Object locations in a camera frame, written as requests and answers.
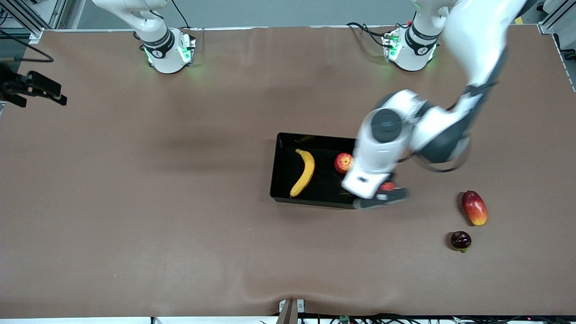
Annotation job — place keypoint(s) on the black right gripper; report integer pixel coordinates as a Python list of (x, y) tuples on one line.
[(15, 85)]

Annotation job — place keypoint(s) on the red pomegranate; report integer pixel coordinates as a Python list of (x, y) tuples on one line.
[(388, 186)]

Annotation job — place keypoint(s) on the red yellow striped apple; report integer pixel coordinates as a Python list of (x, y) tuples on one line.
[(343, 163)]

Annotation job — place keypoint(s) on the yellow banana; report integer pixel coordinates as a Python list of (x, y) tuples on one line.
[(307, 173)]

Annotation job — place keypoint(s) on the black plastic box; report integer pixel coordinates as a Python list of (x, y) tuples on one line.
[(283, 180)]

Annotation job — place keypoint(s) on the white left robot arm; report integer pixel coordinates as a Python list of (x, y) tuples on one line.
[(477, 36)]

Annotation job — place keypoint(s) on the dark purple mangosteen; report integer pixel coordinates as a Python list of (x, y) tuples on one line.
[(461, 240)]

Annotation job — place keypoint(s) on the red yellow mango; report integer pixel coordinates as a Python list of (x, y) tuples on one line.
[(474, 208)]

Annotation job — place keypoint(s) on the aluminium frame profile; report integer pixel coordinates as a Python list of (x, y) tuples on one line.
[(546, 24), (27, 22)]

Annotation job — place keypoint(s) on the grey metal camera bracket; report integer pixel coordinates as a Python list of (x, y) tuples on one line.
[(288, 312)]

